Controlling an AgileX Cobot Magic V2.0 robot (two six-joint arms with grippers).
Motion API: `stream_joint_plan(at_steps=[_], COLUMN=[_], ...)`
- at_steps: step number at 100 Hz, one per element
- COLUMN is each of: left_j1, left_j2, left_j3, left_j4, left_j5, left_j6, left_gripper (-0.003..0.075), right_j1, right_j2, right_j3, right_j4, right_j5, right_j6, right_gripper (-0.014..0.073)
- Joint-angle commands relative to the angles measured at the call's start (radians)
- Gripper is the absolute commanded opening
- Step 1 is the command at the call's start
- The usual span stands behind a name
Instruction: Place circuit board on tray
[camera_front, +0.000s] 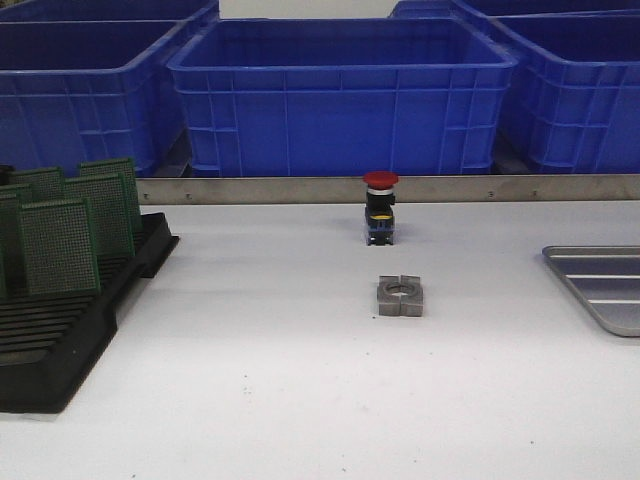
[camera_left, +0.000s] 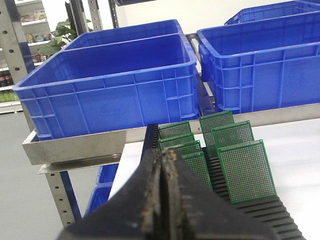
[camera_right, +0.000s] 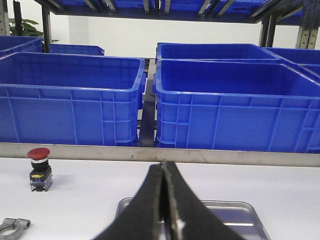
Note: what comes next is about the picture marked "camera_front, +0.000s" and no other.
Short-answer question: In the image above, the right front blue crate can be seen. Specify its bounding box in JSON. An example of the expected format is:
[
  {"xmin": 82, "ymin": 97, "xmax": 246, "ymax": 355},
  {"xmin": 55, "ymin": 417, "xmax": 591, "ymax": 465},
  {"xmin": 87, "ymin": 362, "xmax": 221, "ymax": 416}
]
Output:
[{"xmin": 490, "ymin": 15, "xmax": 639, "ymax": 174}]

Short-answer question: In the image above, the left rear blue crate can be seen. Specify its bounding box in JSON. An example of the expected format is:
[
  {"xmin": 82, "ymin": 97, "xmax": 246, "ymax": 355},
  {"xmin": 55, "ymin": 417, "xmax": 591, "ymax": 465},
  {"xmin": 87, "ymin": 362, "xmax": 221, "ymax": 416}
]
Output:
[{"xmin": 1, "ymin": 0, "xmax": 219, "ymax": 22}]

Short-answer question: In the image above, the red emergency stop button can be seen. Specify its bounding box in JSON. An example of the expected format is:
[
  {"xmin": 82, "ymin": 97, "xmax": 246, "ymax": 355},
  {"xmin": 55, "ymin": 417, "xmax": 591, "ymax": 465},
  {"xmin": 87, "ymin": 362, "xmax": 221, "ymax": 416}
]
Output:
[{"xmin": 363, "ymin": 171, "xmax": 399, "ymax": 246}]

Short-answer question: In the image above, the right rear blue crate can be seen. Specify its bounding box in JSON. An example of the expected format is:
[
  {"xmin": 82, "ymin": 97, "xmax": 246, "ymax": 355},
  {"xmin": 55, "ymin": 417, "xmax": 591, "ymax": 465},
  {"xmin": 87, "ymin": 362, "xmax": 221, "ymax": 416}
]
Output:
[{"xmin": 390, "ymin": 0, "xmax": 639, "ymax": 18}]

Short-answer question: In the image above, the silver metal tray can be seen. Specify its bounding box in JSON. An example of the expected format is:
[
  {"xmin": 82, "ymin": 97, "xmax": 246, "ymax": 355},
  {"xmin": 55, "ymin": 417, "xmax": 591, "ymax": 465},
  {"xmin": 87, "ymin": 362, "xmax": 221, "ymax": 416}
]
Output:
[{"xmin": 542, "ymin": 245, "xmax": 639, "ymax": 338}]

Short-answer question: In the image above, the centre blue plastic crate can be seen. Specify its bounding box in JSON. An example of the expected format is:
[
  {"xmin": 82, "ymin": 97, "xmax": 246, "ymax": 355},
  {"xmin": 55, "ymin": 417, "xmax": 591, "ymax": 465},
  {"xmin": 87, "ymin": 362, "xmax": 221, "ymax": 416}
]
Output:
[{"xmin": 168, "ymin": 18, "xmax": 516, "ymax": 177}]

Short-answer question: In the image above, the grey metal clamp block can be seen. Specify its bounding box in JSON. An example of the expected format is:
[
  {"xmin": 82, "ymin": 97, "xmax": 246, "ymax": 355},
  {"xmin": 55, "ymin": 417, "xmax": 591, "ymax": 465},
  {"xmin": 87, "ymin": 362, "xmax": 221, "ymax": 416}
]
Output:
[{"xmin": 376, "ymin": 275, "xmax": 424, "ymax": 317}]

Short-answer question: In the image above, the green perforated circuit board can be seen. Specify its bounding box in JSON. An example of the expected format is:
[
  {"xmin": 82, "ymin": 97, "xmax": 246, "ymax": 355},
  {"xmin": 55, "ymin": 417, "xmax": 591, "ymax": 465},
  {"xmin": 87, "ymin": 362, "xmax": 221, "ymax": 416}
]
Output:
[
  {"xmin": 64, "ymin": 173, "xmax": 135, "ymax": 257},
  {"xmin": 18, "ymin": 198, "xmax": 100, "ymax": 296}
]

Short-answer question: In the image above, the rear right green circuit board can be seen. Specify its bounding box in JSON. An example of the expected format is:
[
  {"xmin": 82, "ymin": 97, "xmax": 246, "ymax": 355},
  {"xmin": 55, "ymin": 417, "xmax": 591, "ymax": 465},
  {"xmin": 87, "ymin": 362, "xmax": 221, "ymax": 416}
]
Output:
[{"xmin": 78, "ymin": 157, "xmax": 143, "ymax": 233}]

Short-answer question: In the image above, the steel table edge rail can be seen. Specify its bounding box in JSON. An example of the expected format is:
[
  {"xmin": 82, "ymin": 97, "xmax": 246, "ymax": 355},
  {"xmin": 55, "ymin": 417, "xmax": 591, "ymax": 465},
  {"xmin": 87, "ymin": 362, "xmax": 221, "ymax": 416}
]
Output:
[{"xmin": 137, "ymin": 174, "xmax": 639, "ymax": 206}]

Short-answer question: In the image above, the black slotted board rack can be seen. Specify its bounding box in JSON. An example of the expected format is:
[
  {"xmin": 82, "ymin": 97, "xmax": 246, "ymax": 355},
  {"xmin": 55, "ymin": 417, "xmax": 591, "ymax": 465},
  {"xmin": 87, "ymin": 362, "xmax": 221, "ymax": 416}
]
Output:
[{"xmin": 1, "ymin": 213, "xmax": 179, "ymax": 414}]

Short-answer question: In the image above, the left front blue crate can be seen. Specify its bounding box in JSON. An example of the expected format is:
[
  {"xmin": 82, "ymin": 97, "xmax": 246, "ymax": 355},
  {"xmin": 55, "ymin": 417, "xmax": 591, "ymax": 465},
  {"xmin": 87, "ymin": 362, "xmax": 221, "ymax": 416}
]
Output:
[{"xmin": 1, "ymin": 20, "xmax": 189, "ymax": 176}]

